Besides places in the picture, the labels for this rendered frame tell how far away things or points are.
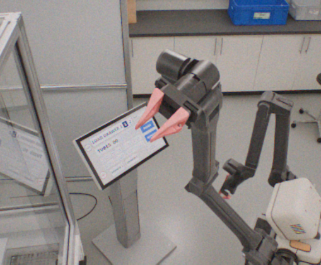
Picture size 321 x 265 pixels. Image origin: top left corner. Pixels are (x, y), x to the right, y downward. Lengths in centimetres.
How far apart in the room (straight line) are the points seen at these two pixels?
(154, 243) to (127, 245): 21
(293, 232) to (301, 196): 14
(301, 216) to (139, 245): 166
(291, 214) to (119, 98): 171
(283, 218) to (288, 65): 316
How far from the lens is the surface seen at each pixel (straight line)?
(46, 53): 253
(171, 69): 69
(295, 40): 419
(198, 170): 98
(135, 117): 200
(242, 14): 401
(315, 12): 445
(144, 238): 276
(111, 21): 235
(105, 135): 189
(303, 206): 133
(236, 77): 420
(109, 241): 277
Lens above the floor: 235
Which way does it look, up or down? 39 degrees down
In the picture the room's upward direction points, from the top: straight up
